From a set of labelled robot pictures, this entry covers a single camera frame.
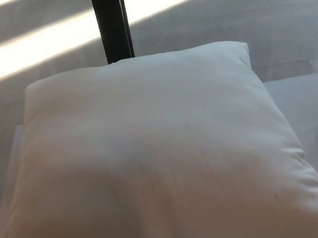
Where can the black vertical post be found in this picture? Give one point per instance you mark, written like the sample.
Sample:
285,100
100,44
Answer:
111,20

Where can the white square pillow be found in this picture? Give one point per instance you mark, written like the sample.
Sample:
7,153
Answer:
154,162

